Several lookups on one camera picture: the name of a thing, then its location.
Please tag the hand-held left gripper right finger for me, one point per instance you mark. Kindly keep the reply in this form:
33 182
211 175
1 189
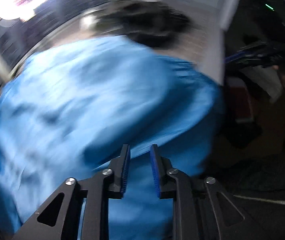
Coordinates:
155 170

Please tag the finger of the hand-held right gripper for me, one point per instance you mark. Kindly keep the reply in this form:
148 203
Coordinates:
252 50
257 61

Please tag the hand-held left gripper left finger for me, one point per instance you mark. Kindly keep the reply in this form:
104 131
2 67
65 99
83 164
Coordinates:
125 170

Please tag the blue zip coat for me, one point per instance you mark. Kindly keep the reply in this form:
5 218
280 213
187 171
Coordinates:
95 100

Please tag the white cloth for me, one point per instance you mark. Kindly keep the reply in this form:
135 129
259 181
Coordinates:
267 85

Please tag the dark olive garment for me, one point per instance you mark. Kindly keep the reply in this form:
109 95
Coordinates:
145 22

